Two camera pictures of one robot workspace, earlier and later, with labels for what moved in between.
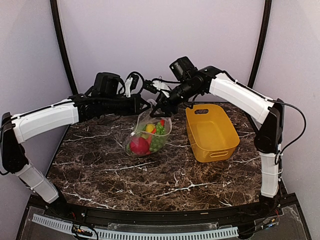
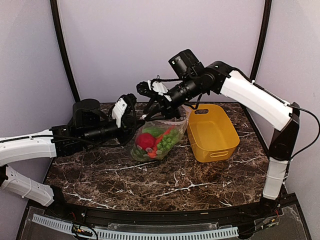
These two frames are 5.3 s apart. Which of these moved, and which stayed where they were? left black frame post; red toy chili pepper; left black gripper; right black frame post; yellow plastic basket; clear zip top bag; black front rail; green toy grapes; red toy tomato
Moved: clear zip top bag; red toy chili pepper; green toy grapes; left black gripper; red toy tomato
Stayed: yellow plastic basket; right black frame post; black front rail; left black frame post
